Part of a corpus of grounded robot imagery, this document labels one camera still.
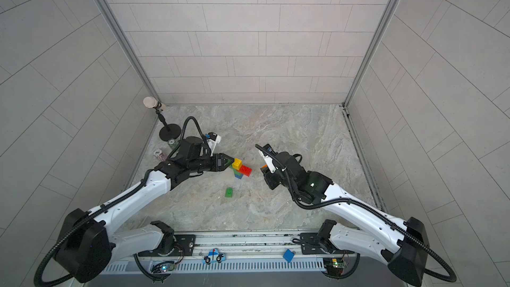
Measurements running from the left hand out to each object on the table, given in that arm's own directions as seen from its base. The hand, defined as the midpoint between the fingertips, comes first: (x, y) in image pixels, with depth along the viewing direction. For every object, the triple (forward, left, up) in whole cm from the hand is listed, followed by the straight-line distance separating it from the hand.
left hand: (234, 159), depth 79 cm
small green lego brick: (-2, -1, -7) cm, 7 cm away
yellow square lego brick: (-1, -1, -1) cm, 2 cm away
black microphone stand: (+24, +37, -13) cm, 46 cm away
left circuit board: (-34, +21, -12) cm, 42 cm away
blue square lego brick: (-1, -1, -14) cm, 14 cm away
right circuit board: (-34, -37, -14) cm, 52 cm away
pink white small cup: (+7, +36, -8) cm, 38 cm away
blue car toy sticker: (-31, +5, -12) cm, 34 cm away
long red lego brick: (-2, -4, -5) cm, 7 cm away
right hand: (-5, -12, +2) cm, 13 cm away
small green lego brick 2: (-8, +3, -13) cm, 15 cm away
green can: (+13, +31, -8) cm, 35 cm away
